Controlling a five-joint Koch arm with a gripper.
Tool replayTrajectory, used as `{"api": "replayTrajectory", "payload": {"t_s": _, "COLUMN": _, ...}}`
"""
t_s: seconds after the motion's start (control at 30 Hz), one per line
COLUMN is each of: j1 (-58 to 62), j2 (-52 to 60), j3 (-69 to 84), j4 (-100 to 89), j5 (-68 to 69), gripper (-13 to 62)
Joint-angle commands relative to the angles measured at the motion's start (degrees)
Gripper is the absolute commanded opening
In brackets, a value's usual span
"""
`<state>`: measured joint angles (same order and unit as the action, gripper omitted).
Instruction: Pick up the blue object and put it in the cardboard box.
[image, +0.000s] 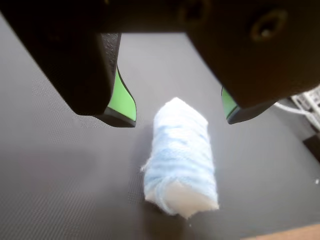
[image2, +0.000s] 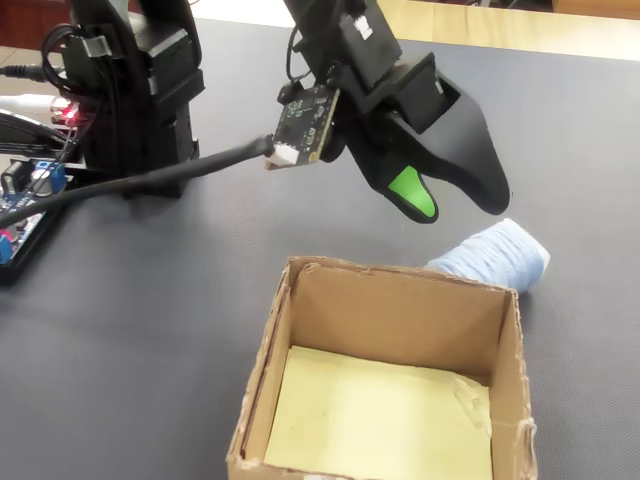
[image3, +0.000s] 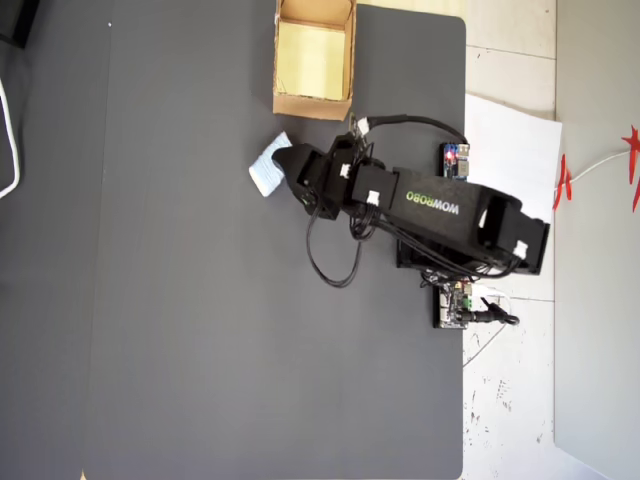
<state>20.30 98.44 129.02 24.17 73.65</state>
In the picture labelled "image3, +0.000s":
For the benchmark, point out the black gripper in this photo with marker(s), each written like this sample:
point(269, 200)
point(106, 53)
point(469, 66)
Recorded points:
point(332, 180)

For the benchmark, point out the light blue yarn-wrapped block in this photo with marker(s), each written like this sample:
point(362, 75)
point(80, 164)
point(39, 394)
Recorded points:
point(265, 172)

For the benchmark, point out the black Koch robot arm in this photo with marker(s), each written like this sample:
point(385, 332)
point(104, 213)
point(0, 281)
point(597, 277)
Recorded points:
point(450, 205)

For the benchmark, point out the open cardboard box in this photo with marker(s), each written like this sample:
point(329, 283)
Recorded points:
point(310, 107)

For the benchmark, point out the yellow paper sheet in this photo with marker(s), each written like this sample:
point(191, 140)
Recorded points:
point(310, 60)

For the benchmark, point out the blue circuit board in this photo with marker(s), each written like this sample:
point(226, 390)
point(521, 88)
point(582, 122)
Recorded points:
point(455, 162)

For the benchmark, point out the dark grey mat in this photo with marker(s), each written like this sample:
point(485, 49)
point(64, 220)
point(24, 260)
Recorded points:
point(200, 300)

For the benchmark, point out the circuit board with power plug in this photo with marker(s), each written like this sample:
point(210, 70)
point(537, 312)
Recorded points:
point(450, 307)

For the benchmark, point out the white paper sheet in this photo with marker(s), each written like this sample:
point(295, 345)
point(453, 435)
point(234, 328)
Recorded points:
point(510, 150)

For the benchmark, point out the red tape strip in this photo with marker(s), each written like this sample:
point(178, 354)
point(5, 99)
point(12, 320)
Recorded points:
point(564, 185)

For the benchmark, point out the red star-shaped tape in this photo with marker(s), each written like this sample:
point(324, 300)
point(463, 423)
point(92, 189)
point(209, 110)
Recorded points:
point(635, 150)

